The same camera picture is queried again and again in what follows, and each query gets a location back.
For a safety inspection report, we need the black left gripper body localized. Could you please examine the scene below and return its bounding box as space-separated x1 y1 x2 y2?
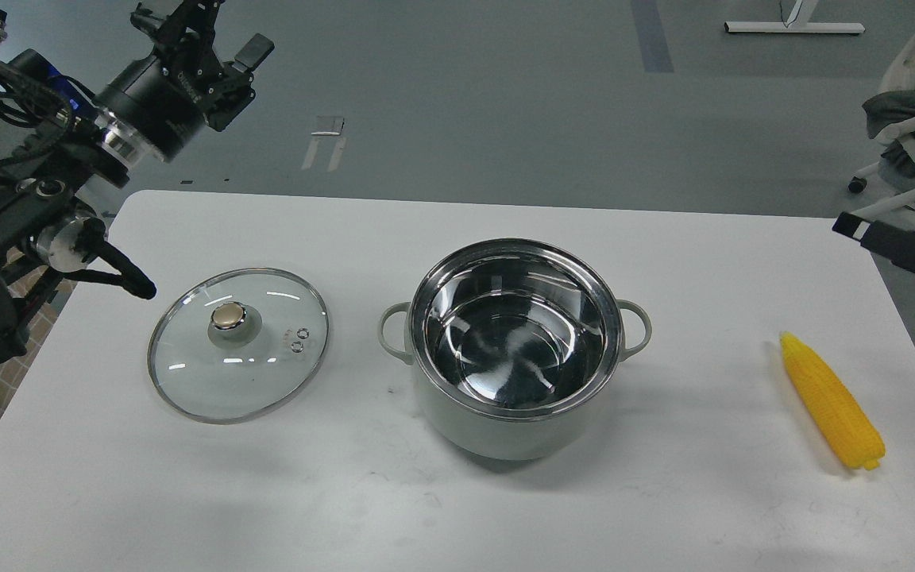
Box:
95 1 233 165

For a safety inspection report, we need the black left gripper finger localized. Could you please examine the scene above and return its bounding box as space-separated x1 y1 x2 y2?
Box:
224 33 275 128
130 4 168 37

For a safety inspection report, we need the glass pot lid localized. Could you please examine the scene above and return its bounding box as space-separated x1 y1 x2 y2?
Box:
146 268 330 426

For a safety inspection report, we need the yellow corn cob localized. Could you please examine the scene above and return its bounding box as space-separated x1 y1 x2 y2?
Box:
778 330 886 471

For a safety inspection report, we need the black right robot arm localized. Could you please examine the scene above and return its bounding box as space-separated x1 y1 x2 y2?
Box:
832 211 915 275

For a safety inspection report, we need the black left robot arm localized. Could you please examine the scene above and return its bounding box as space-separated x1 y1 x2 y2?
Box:
0 1 275 365

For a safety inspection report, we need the pale green steel pot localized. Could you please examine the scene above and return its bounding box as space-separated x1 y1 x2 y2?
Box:
376 238 653 462

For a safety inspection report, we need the white desk foot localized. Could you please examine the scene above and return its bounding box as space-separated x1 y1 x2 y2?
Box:
723 1 867 36

